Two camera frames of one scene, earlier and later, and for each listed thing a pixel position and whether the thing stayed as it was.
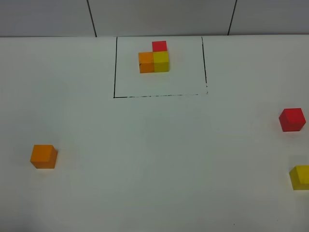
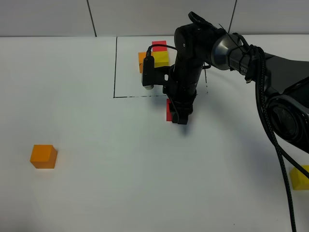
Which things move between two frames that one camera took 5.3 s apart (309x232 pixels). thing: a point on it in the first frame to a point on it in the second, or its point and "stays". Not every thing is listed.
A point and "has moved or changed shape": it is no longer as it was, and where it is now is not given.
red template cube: (159, 46) stays
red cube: (291, 119) has moved or changed shape
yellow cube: (299, 177) stays
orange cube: (44, 156) stays
